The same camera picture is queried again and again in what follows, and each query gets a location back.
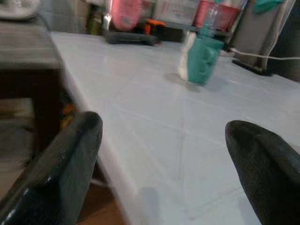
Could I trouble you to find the black flat device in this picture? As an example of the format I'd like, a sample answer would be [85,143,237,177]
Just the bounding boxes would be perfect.
[104,30,159,46]

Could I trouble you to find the grey appliance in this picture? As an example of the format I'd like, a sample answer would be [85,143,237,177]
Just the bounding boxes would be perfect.
[231,0,290,77]

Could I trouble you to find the red plastic basket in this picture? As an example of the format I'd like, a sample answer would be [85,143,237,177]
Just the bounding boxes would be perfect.
[194,0,241,31]

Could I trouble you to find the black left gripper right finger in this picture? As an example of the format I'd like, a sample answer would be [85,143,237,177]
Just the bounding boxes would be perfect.
[225,120,300,225]

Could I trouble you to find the pink round object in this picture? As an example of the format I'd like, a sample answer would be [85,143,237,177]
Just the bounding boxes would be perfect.
[111,0,143,30]

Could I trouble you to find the white folded napkin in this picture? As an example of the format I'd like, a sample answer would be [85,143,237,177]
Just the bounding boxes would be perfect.
[177,31,197,80]

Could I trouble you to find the white plate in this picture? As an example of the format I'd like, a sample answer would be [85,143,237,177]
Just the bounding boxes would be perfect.
[0,0,41,21]

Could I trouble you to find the orange and black tool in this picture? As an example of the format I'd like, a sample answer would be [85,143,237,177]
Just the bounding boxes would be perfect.
[144,19,167,38]

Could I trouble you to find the teal cloth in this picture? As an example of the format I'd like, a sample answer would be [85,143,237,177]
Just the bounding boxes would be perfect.
[253,0,285,14]

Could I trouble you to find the teal plastic cup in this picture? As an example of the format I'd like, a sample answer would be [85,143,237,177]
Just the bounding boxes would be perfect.
[187,37,225,84]

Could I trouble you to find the white cable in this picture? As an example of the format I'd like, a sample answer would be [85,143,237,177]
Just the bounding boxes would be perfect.
[228,0,300,61]

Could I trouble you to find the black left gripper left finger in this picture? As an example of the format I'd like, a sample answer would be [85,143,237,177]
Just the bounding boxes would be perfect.
[0,111,103,225]

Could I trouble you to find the clear plastic bottle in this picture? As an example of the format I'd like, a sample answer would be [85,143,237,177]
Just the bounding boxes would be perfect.
[203,2,222,40]

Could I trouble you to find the dark wooden shelf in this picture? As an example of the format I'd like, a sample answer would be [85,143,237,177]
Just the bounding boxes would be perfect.
[0,20,62,169]

